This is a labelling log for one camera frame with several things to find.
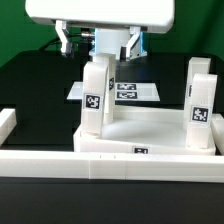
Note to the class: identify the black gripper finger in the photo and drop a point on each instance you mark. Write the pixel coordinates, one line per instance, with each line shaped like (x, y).
(62, 32)
(132, 49)

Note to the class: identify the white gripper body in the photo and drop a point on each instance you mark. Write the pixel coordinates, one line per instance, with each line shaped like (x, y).
(153, 16)

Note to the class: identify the white desk top tray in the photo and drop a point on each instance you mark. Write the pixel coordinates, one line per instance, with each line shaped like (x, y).
(142, 130)

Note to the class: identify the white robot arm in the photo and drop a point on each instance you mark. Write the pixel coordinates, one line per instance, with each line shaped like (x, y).
(110, 40)

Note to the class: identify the tag marker base plate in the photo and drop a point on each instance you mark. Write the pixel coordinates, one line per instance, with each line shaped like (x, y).
(123, 92)

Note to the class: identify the white U-shaped fence frame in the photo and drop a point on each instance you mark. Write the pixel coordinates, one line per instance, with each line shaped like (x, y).
(118, 166)

